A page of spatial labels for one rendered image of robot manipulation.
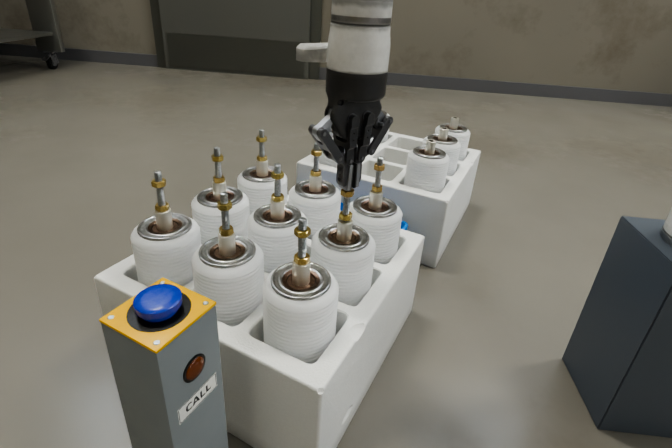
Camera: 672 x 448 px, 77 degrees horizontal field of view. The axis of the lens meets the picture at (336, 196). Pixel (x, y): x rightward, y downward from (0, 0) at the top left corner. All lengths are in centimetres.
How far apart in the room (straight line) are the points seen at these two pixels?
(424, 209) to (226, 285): 54
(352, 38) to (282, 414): 46
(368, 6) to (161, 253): 42
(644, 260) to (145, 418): 64
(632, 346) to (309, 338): 45
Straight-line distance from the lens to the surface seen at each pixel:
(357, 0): 49
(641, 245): 72
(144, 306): 40
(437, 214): 96
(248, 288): 58
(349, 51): 50
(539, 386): 85
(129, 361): 43
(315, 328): 53
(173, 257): 64
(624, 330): 75
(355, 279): 62
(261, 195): 79
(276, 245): 65
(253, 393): 60
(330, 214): 74
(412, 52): 299
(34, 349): 92
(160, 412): 45
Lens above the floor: 58
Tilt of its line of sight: 26 degrees down
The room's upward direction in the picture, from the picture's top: 4 degrees clockwise
